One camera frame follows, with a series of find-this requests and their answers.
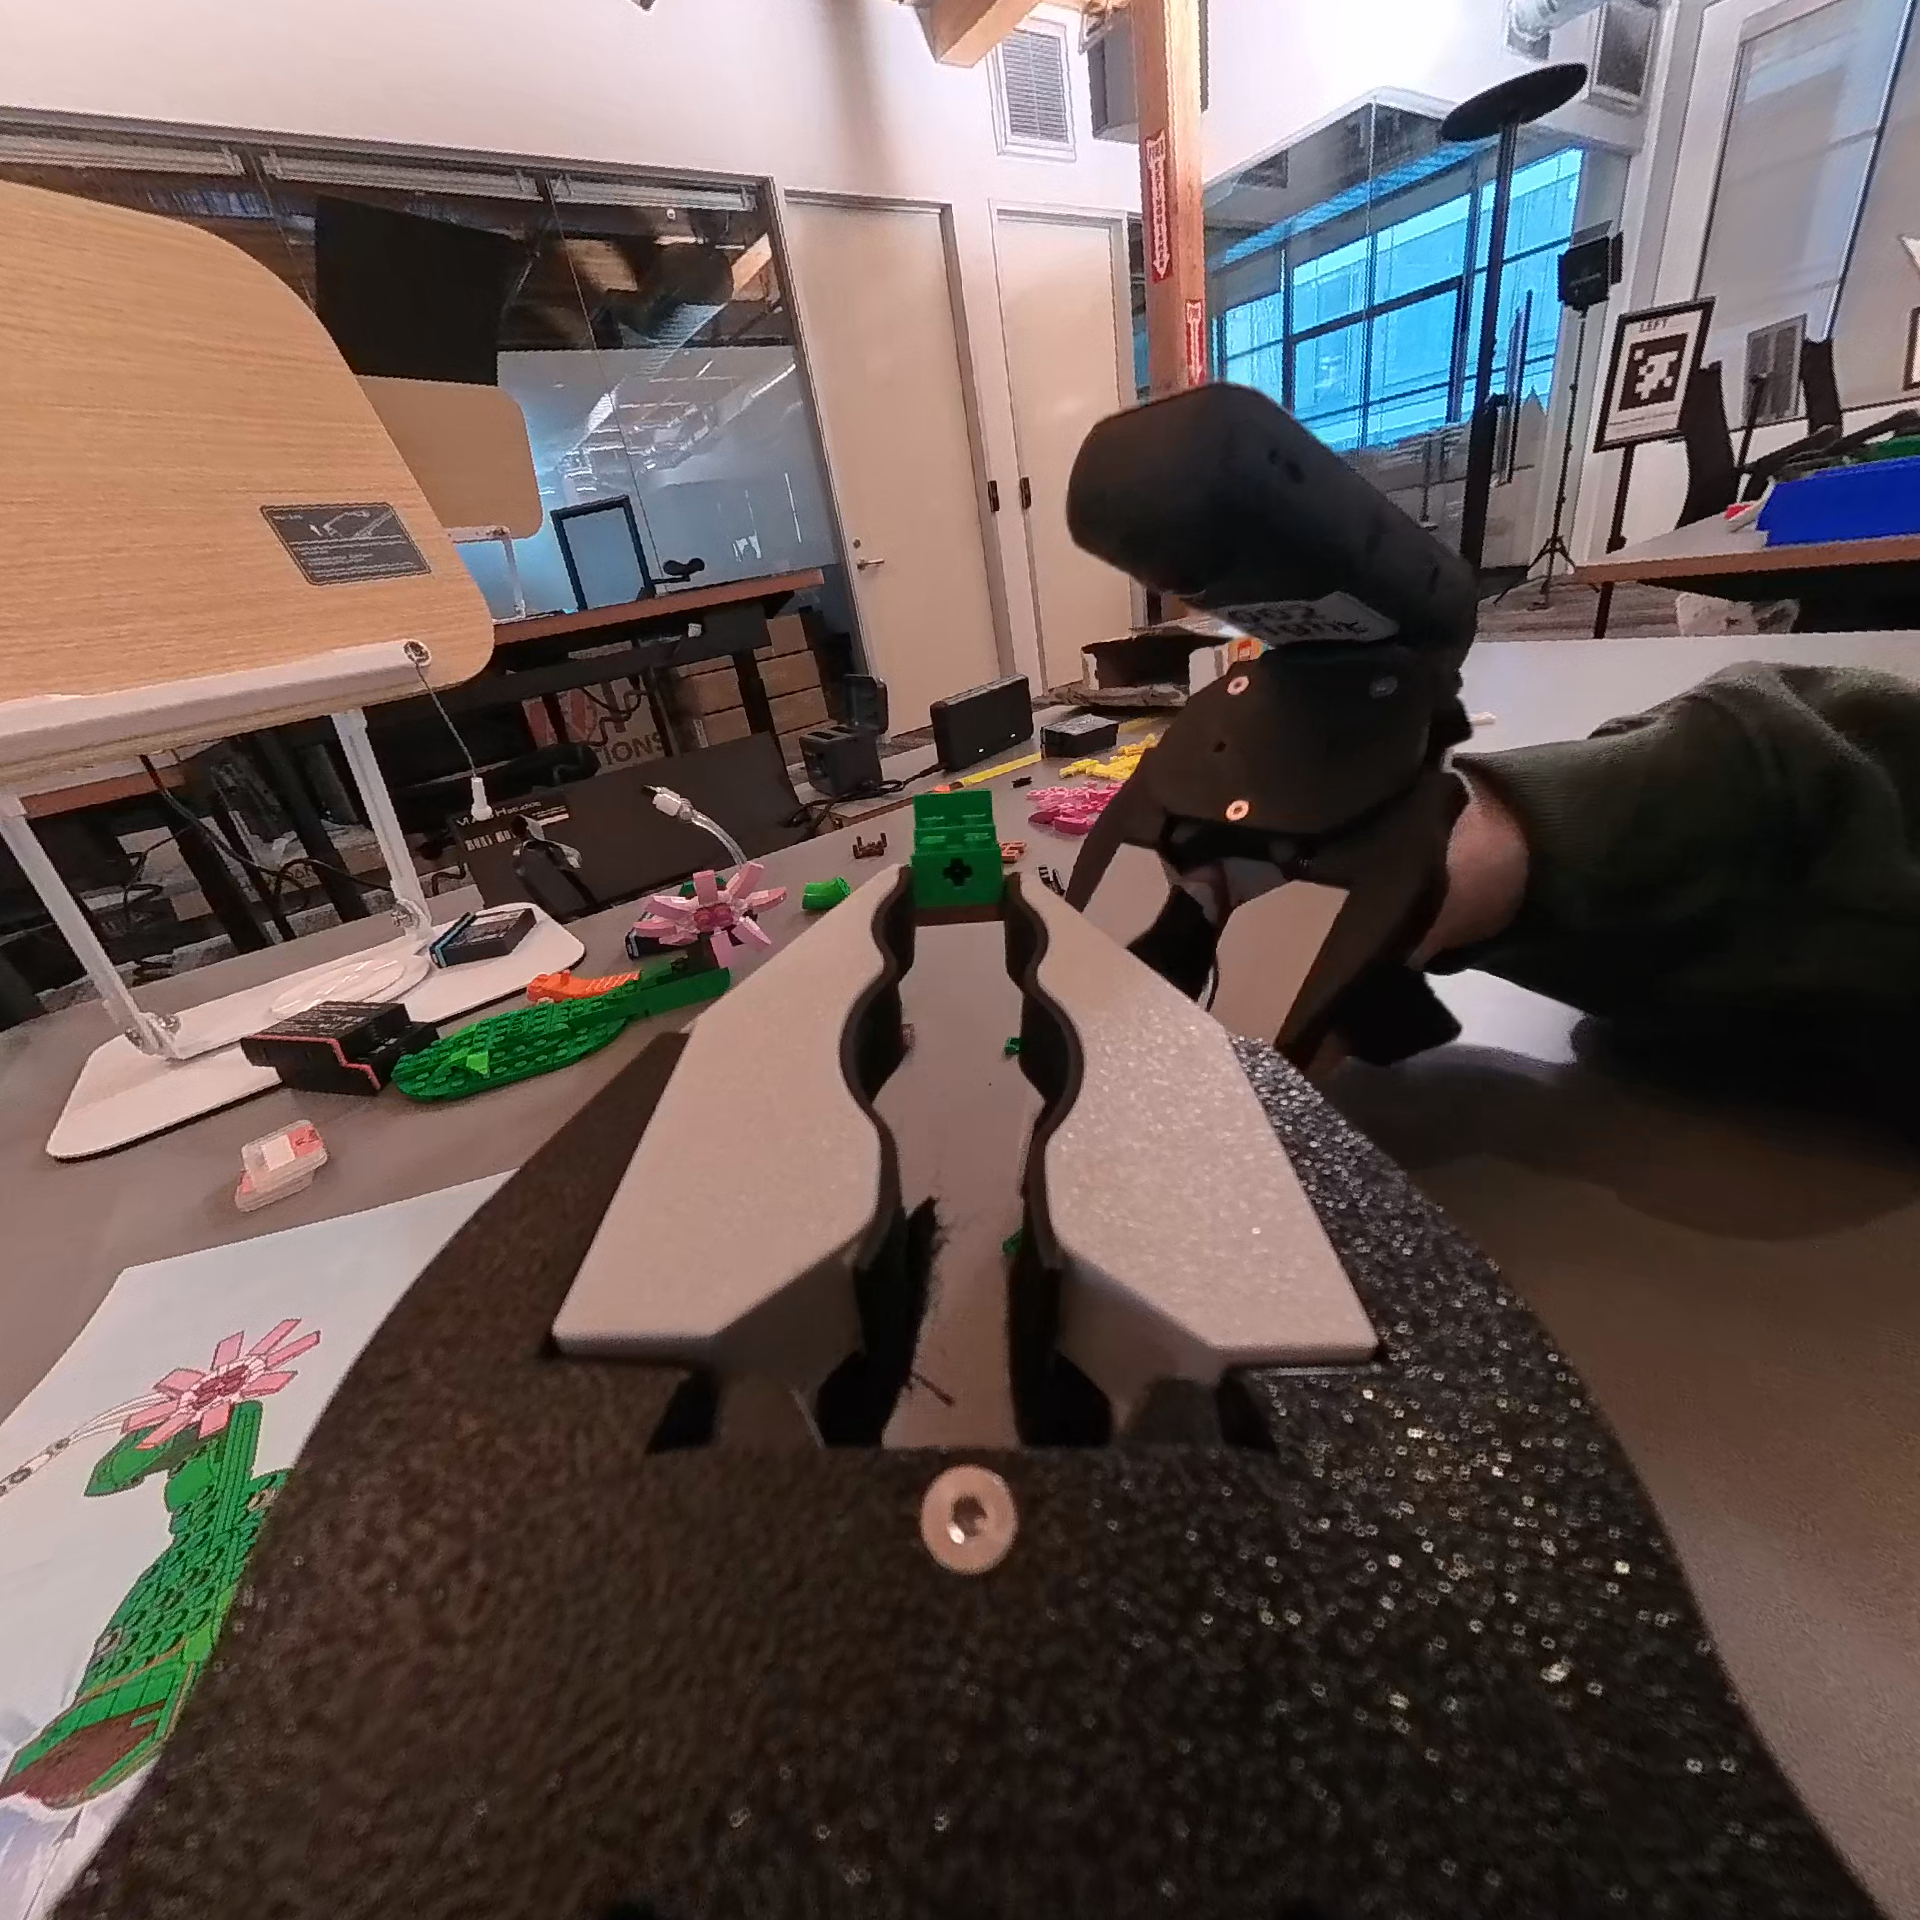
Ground small clear pink case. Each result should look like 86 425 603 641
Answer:
234 1119 328 1216

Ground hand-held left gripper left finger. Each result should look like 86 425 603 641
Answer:
549 865 922 1377

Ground black flat case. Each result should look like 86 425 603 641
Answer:
449 731 804 921

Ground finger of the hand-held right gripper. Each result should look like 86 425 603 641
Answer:
1275 831 1450 1079
1067 785 1203 933

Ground stack of cardboard boxes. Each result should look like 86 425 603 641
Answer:
593 608 849 758

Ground wood edged side table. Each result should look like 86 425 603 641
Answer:
1572 509 1920 639

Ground person's right forearm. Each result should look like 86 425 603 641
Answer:
1440 659 1920 1051

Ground clear cable white plug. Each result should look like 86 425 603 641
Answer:
643 779 753 875

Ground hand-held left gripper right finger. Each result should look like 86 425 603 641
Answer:
998 873 1382 1385

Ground black box red trim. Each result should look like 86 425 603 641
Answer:
241 998 442 1096

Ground thin white cable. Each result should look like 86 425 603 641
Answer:
406 643 496 824

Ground lego instruction booklet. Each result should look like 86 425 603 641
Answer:
0 1169 518 1823

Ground black wall speaker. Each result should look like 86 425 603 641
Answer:
1084 6 1146 146

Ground black floor lamp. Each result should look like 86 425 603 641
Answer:
1440 59 1594 578

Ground black charger box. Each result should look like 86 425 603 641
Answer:
796 671 889 797
929 671 1038 770

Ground green brown lego assembly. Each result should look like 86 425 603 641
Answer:
910 791 1006 919

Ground white door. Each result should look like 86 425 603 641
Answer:
780 191 1004 741
987 203 1146 639

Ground person's right hand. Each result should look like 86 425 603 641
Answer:
1411 779 1537 976

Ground small tag sign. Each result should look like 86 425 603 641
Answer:
1744 310 1813 431

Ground wooden top desk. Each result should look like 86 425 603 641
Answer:
488 565 830 706

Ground opened cardboard lego box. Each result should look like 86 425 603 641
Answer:
1077 625 1221 711

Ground white wall vent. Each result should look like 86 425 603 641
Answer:
987 18 1082 161

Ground wooden top white stand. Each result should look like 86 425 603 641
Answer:
0 181 588 1162

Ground tag sign on stand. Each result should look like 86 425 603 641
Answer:
1592 295 1720 557

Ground blue bins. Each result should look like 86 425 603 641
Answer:
1752 455 1920 549

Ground black light on tripod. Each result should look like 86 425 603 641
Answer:
1528 222 1627 605

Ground wooden stand board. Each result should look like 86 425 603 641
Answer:
357 371 549 541

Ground small black blue box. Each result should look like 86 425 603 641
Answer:
430 902 540 970

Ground wooden post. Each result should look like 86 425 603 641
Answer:
1128 0 1212 405

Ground green lego cactus pink flower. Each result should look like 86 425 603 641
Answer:
393 865 788 1106

